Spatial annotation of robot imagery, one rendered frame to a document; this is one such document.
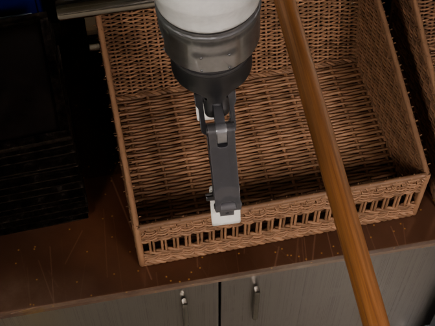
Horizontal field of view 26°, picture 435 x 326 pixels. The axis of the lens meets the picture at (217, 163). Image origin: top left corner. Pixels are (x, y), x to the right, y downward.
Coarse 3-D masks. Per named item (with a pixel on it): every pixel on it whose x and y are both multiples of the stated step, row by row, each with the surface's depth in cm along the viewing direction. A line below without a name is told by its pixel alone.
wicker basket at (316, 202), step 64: (320, 0) 192; (128, 64) 193; (256, 64) 200; (320, 64) 203; (384, 64) 185; (128, 128) 195; (192, 128) 195; (256, 128) 195; (384, 128) 193; (128, 192) 168; (192, 192) 186; (256, 192) 186; (320, 192) 170; (384, 192) 174; (192, 256) 179
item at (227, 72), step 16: (176, 64) 84; (240, 64) 83; (192, 80) 84; (208, 80) 83; (224, 80) 84; (240, 80) 85; (208, 96) 85; (224, 96) 86; (208, 112) 87; (224, 112) 87
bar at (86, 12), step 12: (60, 0) 136; (72, 0) 136; (84, 0) 136; (96, 0) 136; (108, 0) 136; (120, 0) 136; (132, 0) 136; (144, 0) 136; (60, 12) 135; (72, 12) 136; (84, 12) 136; (96, 12) 136; (108, 12) 137; (120, 12) 138; (432, 324) 216
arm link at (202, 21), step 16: (160, 0) 75; (176, 0) 73; (192, 0) 73; (208, 0) 73; (224, 0) 73; (240, 0) 74; (256, 0) 77; (176, 16) 76; (192, 16) 75; (208, 16) 74; (224, 16) 75; (240, 16) 76; (192, 32) 77; (208, 32) 77
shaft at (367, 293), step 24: (288, 0) 131; (288, 24) 129; (288, 48) 128; (312, 72) 125; (312, 96) 123; (312, 120) 121; (336, 144) 120; (336, 168) 117; (336, 192) 115; (336, 216) 114; (360, 240) 112; (360, 264) 110; (360, 288) 109; (360, 312) 108; (384, 312) 107
